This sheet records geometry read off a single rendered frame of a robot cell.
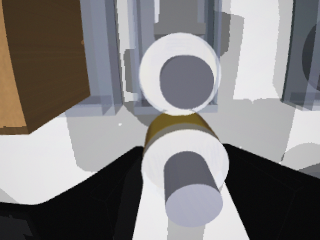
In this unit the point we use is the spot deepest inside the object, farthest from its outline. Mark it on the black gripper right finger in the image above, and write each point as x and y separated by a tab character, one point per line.
274	202

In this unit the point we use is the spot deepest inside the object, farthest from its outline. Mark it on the white jar with blue and cream label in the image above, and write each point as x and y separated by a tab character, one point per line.
312	171

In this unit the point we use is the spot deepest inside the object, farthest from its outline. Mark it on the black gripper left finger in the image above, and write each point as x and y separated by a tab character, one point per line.
103	207

